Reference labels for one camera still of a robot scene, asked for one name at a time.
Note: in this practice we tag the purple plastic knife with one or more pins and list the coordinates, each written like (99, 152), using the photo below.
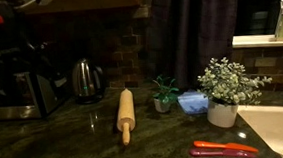
(213, 152)

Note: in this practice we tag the stainless steel electric kettle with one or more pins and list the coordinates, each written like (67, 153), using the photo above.
(84, 79)

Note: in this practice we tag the white window sill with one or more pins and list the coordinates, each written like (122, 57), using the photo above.
(252, 41)

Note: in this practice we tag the wooden rolling pin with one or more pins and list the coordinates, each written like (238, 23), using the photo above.
(126, 110)

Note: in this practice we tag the large plant in white pot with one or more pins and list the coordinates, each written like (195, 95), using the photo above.
(222, 114)

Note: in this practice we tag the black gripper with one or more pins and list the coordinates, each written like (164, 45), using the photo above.
(22, 54)

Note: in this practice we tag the blue cloth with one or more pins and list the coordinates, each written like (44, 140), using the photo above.
(193, 103)

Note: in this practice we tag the wooden range hood cabinet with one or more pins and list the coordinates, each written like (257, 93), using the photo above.
(86, 1)

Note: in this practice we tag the dark curtain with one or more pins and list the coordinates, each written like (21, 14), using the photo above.
(194, 25)

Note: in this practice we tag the white cutting board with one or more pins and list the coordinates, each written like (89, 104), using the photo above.
(278, 129)

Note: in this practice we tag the small plant in white pot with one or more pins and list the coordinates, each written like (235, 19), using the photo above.
(162, 105)

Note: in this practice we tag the stainless steel toaster oven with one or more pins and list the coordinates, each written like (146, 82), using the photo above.
(16, 111)

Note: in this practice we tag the orange plastic knife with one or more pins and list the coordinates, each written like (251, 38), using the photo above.
(219, 145)

